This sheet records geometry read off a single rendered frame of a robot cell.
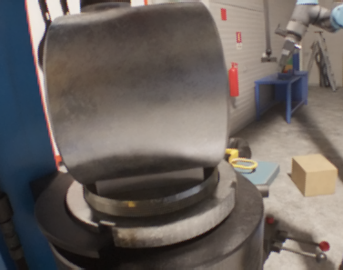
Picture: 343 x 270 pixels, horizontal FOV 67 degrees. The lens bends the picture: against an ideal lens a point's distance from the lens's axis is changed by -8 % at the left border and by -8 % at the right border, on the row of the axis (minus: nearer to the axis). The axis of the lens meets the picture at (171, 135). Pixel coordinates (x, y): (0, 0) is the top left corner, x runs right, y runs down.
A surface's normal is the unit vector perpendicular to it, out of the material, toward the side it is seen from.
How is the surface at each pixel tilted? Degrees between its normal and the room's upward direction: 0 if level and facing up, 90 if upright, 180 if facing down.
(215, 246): 0
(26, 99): 90
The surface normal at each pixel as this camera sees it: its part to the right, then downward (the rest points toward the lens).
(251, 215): -0.11, -0.95
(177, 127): 0.14, 0.50
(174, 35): 0.03, -0.35
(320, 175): -0.06, 0.29
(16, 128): 0.80, 0.09
